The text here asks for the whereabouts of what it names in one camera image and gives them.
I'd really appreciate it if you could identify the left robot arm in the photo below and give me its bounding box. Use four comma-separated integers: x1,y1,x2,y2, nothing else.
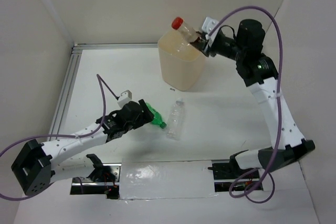
11,100,154,197

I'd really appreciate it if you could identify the silver tape sheet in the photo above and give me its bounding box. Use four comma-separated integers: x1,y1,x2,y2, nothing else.
119,161,216,200

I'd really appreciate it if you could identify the aluminium frame rail left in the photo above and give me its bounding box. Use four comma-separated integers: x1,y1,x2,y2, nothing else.
48,45,82,135

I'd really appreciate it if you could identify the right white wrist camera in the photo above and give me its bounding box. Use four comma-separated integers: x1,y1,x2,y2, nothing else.
201,17,219,38

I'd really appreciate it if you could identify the red cap labelled bottle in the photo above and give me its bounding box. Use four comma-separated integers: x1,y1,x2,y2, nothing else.
171,17,197,46

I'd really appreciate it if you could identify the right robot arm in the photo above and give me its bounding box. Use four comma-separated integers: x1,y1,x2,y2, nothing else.
192,17,315,178

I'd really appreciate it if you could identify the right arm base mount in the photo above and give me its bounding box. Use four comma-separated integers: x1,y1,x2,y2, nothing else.
207,151,260,193

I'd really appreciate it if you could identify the beige plastic bin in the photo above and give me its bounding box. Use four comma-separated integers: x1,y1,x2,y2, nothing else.
158,30,206,91

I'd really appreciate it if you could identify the clear bottle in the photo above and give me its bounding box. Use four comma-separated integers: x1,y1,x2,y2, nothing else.
167,98,185,140

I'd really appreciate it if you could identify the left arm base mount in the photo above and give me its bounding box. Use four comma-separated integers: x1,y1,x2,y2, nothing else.
70,154,121,200

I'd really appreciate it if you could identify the green plastic bottle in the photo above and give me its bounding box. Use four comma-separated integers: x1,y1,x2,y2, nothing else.
146,103,167,129

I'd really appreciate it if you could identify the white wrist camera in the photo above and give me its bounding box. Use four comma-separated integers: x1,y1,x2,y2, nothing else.
201,17,219,38
117,90,132,109

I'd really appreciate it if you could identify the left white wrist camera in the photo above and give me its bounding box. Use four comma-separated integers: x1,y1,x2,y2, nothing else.
117,90,132,109

